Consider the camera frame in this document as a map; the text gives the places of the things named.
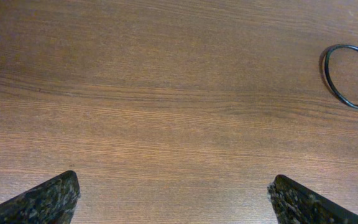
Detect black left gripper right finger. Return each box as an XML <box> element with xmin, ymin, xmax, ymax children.
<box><xmin>267</xmin><ymin>174</ymin><xmax>358</xmax><ymax>224</ymax></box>

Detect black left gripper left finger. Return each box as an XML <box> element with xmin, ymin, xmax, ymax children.
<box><xmin>0</xmin><ymin>170</ymin><xmax>80</xmax><ymax>224</ymax></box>

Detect black cable bundle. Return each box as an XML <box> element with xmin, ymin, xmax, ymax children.
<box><xmin>323</xmin><ymin>44</ymin><xmax>358</xmax><ymax>110</ymax></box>

